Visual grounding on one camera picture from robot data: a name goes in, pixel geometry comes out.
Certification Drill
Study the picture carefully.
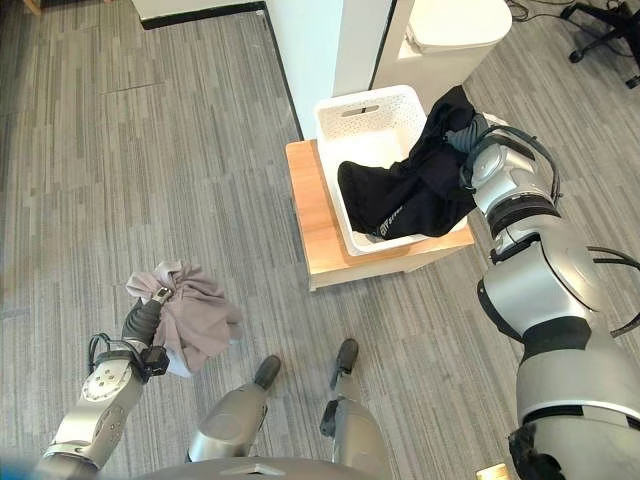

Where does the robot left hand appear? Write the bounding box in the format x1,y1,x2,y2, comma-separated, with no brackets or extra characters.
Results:
121,285,174,348

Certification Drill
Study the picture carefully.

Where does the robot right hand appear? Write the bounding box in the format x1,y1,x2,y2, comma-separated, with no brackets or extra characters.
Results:
447,113,494,157

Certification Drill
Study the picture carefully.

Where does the grey-pink cloth bundle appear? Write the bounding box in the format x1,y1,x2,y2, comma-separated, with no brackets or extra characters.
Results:
124,259,245,379

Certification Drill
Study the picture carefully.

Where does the black garment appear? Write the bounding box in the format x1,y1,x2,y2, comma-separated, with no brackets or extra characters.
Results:
336,85,482,242

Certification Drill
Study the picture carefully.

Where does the white perforated laundry basket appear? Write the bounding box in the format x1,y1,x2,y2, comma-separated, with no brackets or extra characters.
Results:
313,84,472,257

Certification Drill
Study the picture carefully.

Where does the white cabinet with rounded lid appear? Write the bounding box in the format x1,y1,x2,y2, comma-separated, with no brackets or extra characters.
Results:
371,0,514,96

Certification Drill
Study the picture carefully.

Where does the low wooden stool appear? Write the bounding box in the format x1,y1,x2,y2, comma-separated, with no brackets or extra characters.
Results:
284,139,477,294

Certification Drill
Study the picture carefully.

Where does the black office chair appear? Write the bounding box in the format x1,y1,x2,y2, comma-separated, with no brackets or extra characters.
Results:
558,0,640,92

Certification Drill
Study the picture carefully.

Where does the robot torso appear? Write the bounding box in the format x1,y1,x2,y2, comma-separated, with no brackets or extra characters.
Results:
162,453,351,480

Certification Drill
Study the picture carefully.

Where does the robot right leg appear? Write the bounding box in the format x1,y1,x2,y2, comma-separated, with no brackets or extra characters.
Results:
318,338,392,480

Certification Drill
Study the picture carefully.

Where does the black floor cable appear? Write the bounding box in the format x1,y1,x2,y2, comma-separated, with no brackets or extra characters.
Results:
507,0,564,22

